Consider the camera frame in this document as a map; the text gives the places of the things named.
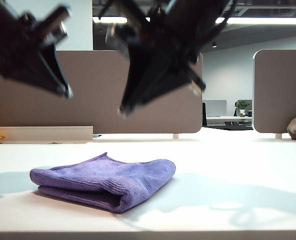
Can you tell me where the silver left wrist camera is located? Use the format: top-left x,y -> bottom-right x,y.
45,21 -> 69,45

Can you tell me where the white background desk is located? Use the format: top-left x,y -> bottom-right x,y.
205,115 -> 253,131

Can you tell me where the brown desk divider panel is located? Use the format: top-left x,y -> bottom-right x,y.
0,49 -> 204,135
252,49 -> 296,134

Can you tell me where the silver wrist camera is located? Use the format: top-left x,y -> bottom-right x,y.
45,21 -> 69,45
104,23 -> 131,60

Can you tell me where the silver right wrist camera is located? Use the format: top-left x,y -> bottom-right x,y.
104,23 -> 131,60

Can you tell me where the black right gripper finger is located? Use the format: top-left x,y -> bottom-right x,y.
118,48 -> 152,115
127,69 -> 189,115

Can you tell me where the grey background desk divider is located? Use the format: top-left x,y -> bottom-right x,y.
202,99 -> 228,117

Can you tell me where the potted green plant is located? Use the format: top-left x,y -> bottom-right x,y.
234,99 -> 252,118

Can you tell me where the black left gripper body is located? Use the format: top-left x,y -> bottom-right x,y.
0,5 -> 72,86

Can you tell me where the beige desk cable tray lid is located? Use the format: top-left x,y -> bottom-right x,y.
0,125 -> 94,145

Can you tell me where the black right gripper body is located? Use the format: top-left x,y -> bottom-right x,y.
112,0 -> 207,96

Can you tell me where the long ceiling light strip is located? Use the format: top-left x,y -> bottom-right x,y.
92,16 -> 296,26

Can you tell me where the purple microfiber cloth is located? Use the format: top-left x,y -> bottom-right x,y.
29,151 -> 177,214

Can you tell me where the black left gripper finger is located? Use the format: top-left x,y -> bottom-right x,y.
38,43 -> 73,99
2,56 -> 67,98

